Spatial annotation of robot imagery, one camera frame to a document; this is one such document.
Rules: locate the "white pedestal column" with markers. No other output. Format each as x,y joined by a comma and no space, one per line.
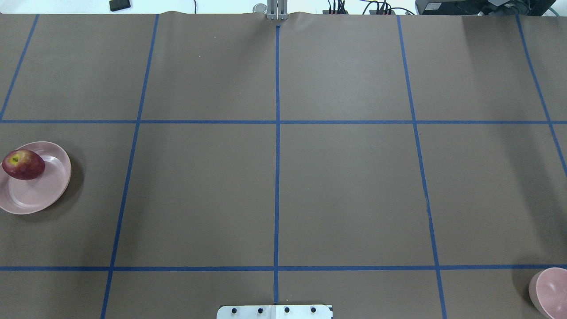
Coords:
294,311

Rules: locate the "red apple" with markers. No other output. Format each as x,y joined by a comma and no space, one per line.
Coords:
23,164

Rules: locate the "far orange black hub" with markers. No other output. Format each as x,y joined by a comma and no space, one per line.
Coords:
336,7

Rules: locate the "aluminium frame post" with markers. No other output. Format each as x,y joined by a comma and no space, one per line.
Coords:
277,10

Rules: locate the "small black device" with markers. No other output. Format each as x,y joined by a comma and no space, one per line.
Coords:
117,5

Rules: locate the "near orange black hub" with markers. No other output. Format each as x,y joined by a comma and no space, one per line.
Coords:
383,8

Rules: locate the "orange black hub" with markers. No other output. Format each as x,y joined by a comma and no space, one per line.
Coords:
336,7
383,8

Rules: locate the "black laptop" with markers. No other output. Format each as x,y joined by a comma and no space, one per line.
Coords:
483,7

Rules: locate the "pink bowl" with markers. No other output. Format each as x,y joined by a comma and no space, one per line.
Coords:
548,292

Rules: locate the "pink plate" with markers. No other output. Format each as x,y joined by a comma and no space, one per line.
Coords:
30,196

